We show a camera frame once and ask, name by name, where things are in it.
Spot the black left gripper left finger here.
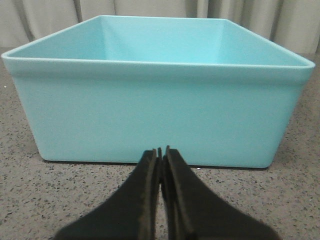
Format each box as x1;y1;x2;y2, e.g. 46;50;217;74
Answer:
54;149;161;240

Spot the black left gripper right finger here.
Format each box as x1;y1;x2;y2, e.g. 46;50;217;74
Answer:
161;147;280;240

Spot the light blue plastic box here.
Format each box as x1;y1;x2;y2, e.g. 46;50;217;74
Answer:
2;15;315;168

